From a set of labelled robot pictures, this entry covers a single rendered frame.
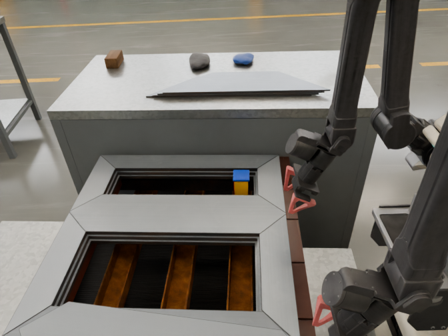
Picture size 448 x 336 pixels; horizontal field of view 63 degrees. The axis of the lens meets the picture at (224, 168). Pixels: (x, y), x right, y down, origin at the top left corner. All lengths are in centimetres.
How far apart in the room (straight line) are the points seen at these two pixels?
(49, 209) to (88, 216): 150
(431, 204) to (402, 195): 226
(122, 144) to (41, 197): 146
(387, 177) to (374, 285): 229
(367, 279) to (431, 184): 21
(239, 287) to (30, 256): 72
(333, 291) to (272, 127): 91
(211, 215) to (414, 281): 75
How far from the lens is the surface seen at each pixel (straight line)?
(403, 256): 62
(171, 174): 146
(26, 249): 148
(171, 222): 123
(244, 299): 124
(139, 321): 103
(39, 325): 112
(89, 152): 166
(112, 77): 180
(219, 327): 99
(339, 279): 65
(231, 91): 150
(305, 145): 95
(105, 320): 106
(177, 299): 126
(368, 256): 233
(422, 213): 56
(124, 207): 132
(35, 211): 286
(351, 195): 173
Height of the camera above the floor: 173
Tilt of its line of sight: 38 degrees down
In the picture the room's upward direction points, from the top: 3 degrees counter-clockwise
